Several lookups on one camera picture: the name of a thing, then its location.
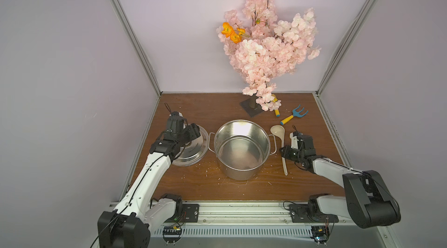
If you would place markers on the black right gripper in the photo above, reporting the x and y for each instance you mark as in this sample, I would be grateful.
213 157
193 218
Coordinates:
300 140

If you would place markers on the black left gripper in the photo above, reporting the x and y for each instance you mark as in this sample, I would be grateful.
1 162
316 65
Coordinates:
176 121

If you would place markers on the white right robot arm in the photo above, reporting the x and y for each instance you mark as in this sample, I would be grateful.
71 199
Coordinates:
366 201

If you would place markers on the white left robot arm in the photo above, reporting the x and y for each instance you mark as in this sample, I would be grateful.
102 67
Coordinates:
133 220

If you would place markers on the blue yellow toy rake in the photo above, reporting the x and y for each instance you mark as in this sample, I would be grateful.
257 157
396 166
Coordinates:
298 112

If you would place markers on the right circuit board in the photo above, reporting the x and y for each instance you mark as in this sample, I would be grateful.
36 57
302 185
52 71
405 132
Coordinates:
320 235

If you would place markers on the circuit board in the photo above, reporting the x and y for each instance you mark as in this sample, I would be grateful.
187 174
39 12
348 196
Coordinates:
320 235
172 234

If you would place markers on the left circuit board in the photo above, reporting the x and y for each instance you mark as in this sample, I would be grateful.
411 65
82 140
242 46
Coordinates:
172 234

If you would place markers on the orange artificial flower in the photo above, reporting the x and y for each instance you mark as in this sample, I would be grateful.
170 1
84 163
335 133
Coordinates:
235 35

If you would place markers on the pink artificial blossom tree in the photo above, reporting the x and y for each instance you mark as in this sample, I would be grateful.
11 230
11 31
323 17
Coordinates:
270 48

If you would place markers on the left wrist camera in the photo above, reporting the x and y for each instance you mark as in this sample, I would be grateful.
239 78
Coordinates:
176 114

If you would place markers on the aluminium front rail frame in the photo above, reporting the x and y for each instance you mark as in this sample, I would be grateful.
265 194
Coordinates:
239 213

